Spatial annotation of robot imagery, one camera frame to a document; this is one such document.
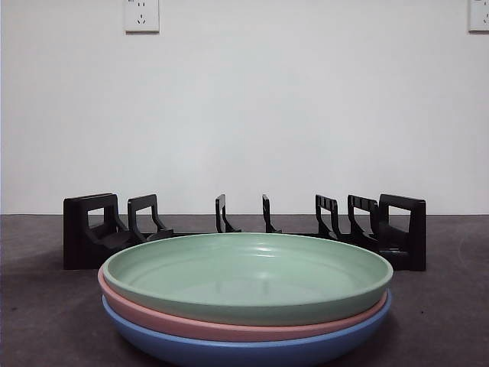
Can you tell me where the green plate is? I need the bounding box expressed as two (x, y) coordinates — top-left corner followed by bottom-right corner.
(102, 232), (394, 327)

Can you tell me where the pink plate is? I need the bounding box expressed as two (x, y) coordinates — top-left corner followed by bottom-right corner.
(97, 267), (392, 343)

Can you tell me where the blue plate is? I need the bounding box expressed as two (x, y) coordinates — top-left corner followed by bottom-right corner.
(100, 294), (393, 367)

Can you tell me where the black plastic dish rack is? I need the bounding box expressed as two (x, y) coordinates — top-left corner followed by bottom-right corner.
(62, 192), (427, 272)

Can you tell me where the white wall socket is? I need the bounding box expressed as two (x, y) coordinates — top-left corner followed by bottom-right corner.
(468, 0), (489, 34)
(124, 0), (160, 34)

